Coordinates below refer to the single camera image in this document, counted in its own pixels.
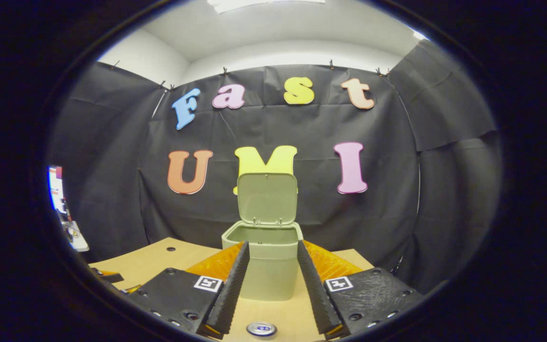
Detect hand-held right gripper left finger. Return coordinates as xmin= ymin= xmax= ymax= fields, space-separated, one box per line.
xmin=129 ymin=241 xmax=250 ymax=339

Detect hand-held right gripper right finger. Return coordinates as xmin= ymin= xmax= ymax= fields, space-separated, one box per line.
xmin=297 ymin=240 xmax=424 ymax=339

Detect green desktop garbage bin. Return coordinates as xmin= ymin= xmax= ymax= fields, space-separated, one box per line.
xmin=221 ymin=172 xmax=304 ymax=301

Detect blue pop can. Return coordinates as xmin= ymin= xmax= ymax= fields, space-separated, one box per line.
xmin=246 ymin=322 xmax=278 ymax=339

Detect wooden desktop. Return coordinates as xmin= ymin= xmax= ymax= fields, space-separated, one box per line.
xmin=88 ymin=237 xmax=374 ymax=342

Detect white side table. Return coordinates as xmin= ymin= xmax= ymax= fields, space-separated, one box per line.
xmin=57 ymin=209 xmax=90 ymax=252

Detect black backdrop cloth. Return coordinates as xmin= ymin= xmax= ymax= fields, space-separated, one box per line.
xmin=48 ymin=40 xmax=502 ymax=295

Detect computer monitor screen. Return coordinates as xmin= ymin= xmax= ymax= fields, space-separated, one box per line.
xmin=48 ymin=165 xmax=65 ymax=214

